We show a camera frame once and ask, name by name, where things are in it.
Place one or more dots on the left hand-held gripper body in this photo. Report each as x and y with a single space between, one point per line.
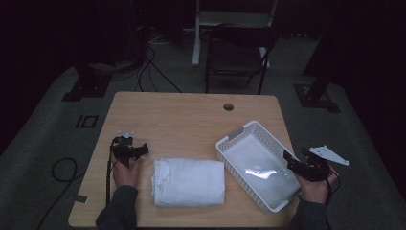
123 148

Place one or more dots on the black stand with base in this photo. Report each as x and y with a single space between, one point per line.
317 92

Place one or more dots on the black folding chair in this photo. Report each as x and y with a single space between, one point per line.
234 57

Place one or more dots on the black stand base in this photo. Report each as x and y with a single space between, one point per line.
86 86

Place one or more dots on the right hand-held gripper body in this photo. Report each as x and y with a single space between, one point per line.
314 166

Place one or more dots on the white metal desk frame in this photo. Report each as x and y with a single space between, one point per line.
204 19

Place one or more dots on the person's right hand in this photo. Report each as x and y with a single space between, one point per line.
314 190

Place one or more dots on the white plastic basket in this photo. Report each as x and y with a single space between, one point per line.
255 159

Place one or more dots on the person's left hand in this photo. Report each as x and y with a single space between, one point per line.
125 174

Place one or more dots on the folded white cloth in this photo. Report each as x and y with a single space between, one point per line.
188 182

